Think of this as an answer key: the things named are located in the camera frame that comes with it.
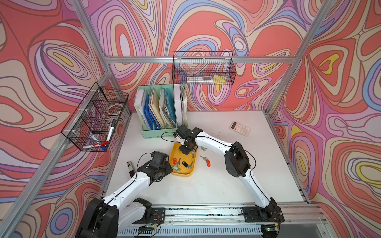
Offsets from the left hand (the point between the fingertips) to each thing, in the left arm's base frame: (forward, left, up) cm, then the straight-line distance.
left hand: (170, 168), depth 86 cm
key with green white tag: (+1, -3, -2) cm, 4 cm away
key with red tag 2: (+6, -2, -3) cm, 7 cm away
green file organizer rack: (+31, +7, +20) cm, 37 cm away
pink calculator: (+32, -48, -1) cm, 58 cm away
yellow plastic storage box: (+4, -7, -3) cm, 8 cm away
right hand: (+12, -10, -2) cm, 16 cm away
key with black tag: (+3, -11, -3) cm, 11 cm away
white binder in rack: (+34, -4, +20) cm, 40 cm away
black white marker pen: (+6, +26, +28) cm, 39 cm away
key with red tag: (+7, -23, -3) cm, 24 cm away
